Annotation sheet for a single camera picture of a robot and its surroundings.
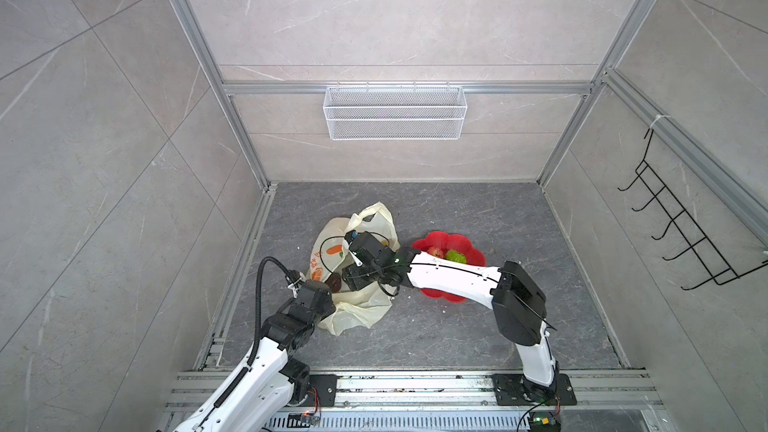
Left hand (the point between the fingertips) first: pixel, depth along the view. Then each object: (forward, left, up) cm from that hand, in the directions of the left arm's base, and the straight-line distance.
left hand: (324, 292), depth 83 cm
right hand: (+5, -7, +3) cm, 9 cm away
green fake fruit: (+11, -40, -1) cm, 42 cm away
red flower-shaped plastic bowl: (+17, -39, -3) cm, 43 cm away
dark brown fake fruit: (+4, -2, -3) cm, 5 cm away
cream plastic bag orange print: (-7, -9, +4) cm, 12 cm away
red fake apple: (+13, -34, -1) cm, 36 cm away
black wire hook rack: (-4, -86, +26) cm, 90 cm away
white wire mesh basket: (+54, -23, +23) cm, 63 cm away
